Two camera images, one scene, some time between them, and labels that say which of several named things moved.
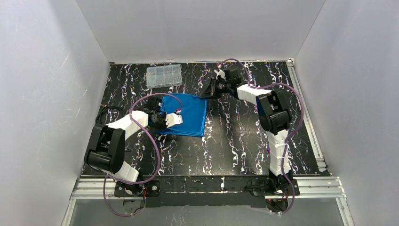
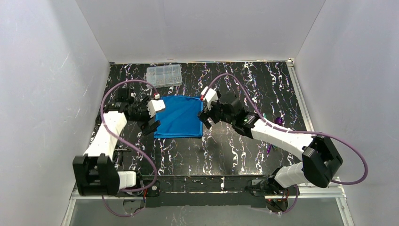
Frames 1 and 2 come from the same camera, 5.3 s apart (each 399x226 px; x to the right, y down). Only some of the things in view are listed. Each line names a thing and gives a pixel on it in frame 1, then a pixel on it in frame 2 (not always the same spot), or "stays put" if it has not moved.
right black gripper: x=213 y=88 → x=211 y=113
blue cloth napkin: x=193 y=109 stays put
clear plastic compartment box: x=163 y=76 stays put
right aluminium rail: x=322 y=163 stays put
